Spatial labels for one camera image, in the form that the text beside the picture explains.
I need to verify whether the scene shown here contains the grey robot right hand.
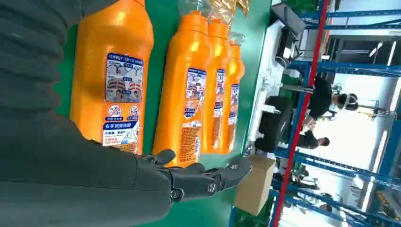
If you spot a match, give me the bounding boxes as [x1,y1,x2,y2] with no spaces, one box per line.
[0,105,253,227]

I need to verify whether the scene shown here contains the green table mat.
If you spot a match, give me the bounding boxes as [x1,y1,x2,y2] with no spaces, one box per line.
[54,0,272,227]

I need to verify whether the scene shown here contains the brown cardboard box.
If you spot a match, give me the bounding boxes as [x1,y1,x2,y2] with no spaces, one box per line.
[234,155,277,217]

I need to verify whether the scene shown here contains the green plastic crate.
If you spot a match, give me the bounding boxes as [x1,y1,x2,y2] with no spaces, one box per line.
[233,200,274,227]

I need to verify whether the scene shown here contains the black bag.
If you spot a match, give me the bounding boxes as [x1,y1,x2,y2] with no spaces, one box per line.
[254,95,294,154]

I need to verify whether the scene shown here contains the white table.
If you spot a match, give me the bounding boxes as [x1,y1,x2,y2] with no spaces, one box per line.
[247,18,286,152]

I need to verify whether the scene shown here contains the red pole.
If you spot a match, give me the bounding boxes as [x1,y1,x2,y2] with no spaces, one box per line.
[270,0,330,227]

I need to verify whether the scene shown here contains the person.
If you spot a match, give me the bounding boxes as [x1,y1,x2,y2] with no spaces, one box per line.
[296,130,331,150]
[302,77,360,129]

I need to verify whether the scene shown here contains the dark tablet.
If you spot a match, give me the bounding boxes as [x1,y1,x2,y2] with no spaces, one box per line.
[270,3,308,34]

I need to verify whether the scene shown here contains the blue metal rack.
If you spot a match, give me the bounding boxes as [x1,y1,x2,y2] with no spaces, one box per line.
[269,0,401,227]

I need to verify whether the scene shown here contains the black case with handle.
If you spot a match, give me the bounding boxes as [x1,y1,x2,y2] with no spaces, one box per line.
[275,26,299,60]

